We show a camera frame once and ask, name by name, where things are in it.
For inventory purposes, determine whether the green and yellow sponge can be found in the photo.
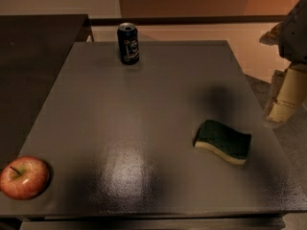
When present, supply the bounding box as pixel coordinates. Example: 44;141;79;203
194;120;251;165

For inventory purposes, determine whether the red apple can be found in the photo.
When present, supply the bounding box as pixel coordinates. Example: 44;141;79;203
0;156;49;200

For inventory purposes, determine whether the dark blue soda can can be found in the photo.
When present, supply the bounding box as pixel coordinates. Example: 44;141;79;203
117;22;139;64

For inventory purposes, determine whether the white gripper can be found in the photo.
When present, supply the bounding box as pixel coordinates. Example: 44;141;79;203
259;0;307;127

